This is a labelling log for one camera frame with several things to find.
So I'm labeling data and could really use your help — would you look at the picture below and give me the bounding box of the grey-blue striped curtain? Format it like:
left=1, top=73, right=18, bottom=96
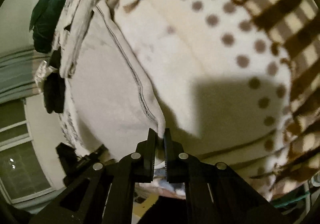
left=1, top=47, right=50, bottom=103

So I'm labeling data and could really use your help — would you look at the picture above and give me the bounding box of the white garment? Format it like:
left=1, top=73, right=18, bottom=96
left=53, top=0, right=165, bottom=159

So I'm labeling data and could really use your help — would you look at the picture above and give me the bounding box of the dark green duvet bundle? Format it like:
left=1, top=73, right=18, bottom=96
left=29, top=0, right=66, bottom=54

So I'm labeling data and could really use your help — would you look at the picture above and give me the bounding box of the white framed window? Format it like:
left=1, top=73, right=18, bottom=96
left=1, top=99, right=55, bottom=204

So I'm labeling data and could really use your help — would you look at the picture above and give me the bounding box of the floral bed blanket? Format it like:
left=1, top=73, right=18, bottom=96
left=113, top=0, right=319, bottom=201

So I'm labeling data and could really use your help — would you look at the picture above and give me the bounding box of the black folded garment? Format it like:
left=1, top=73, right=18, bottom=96
left=43, top=48, right=66, bottom=114

